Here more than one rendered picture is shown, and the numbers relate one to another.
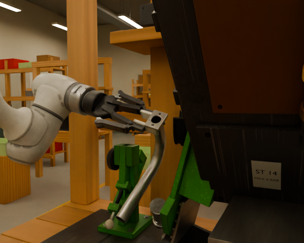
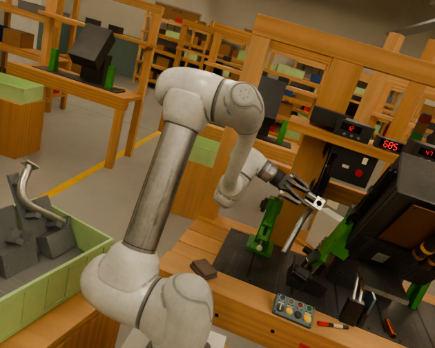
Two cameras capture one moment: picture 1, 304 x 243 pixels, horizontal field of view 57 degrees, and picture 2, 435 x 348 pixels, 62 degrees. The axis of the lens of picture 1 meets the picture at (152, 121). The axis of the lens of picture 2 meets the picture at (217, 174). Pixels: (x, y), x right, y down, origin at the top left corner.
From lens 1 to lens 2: 1.11 m
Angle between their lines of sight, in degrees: 23
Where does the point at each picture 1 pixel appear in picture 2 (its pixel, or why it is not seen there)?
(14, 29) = not seen: outside the picture
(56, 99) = (254, 170)
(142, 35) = (313, 134)
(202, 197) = (342, 256)
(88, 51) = not seen: hidden behind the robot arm
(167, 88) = (308, 163)
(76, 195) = (206, 211)
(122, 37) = (298, 128)
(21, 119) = (239, 185)
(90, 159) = not seen: hidden behind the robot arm
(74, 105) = (266, 178)
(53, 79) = (253, 155)
